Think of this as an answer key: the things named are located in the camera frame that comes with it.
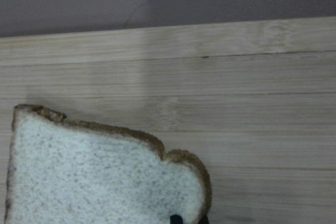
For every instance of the bamboo cutting board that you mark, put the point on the bamboo cutting board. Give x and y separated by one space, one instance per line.
255 101

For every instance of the white bread slice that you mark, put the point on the white bread slice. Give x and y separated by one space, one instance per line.
65 171

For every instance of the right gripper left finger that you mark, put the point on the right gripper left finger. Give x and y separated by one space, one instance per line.
175 219

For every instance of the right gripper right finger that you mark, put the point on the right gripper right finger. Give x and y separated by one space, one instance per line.
204 220

